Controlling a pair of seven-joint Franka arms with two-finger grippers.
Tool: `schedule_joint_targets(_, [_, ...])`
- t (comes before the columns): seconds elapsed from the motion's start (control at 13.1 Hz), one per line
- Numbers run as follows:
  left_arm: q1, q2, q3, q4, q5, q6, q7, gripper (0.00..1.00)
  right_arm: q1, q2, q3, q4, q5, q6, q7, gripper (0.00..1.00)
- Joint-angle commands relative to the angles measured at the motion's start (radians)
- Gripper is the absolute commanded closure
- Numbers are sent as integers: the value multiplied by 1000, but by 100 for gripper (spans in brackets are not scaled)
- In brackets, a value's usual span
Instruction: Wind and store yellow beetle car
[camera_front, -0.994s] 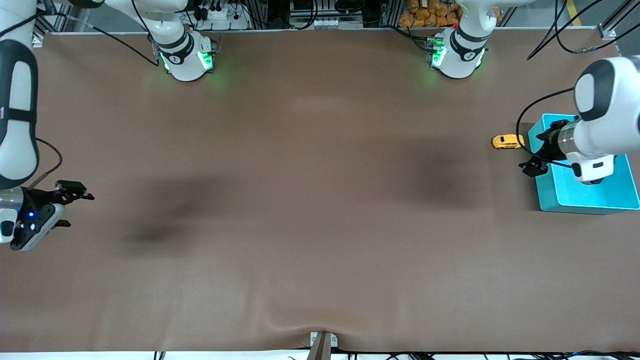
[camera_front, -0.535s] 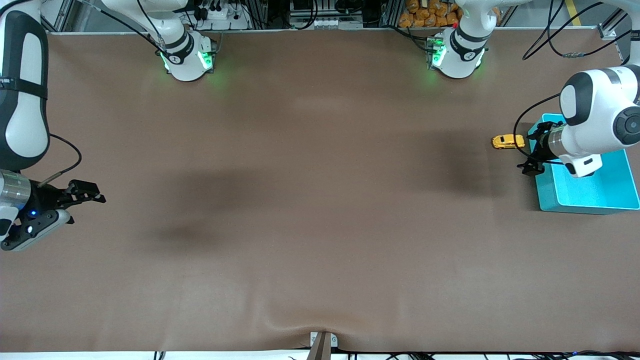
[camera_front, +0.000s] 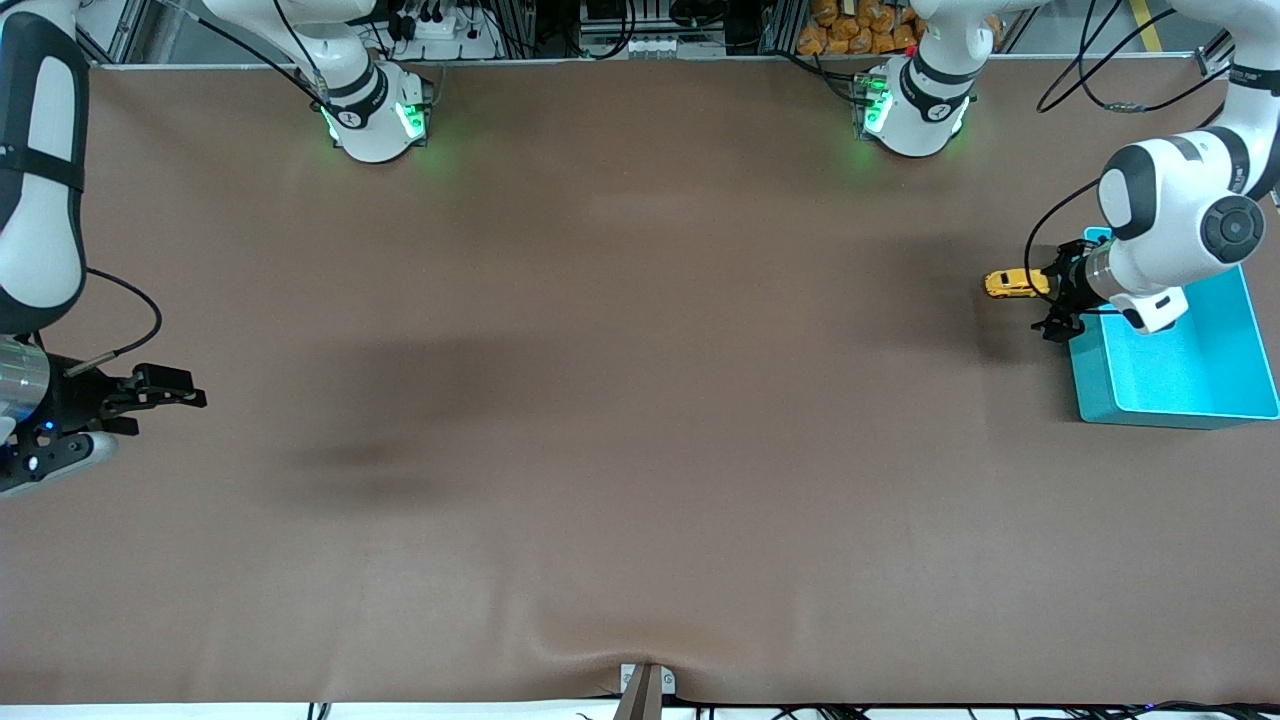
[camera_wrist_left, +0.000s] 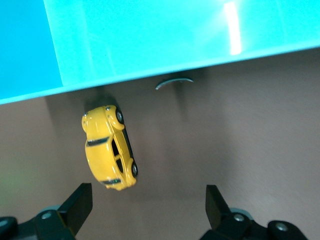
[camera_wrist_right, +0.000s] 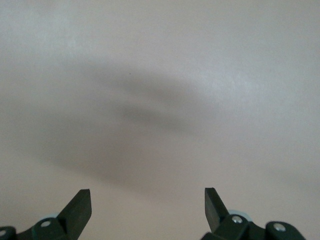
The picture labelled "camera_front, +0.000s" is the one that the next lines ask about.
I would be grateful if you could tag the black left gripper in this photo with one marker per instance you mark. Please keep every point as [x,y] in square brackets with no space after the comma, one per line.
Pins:
[1070,277]

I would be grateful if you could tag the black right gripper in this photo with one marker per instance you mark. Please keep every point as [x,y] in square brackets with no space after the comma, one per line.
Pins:
[72,400]

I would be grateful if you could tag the yellow beetle toy car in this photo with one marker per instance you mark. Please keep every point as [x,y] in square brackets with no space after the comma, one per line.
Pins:
[1010,284]

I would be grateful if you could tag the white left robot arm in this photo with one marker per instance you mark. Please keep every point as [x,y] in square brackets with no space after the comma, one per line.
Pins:
[1180,210]

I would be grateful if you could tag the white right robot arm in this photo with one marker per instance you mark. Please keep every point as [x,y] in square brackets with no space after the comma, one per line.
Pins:
[50,200]

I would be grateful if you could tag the teal plastic bin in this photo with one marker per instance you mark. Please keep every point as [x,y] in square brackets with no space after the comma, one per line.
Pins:
[1200,380]

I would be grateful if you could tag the orange packaged items pile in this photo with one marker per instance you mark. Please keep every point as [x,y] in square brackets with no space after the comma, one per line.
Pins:
[850,30]

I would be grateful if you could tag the brown table mat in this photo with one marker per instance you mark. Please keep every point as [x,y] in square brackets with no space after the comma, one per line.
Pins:
[640,400]

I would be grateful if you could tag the white power strip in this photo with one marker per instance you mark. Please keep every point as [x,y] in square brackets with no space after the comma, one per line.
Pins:
[440,30]

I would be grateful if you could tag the aluminium frame profile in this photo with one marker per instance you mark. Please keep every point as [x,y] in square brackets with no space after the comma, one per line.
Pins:
[120,35]
[1215,55]

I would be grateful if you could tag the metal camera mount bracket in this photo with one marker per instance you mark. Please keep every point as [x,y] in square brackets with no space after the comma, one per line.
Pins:
[645,695]

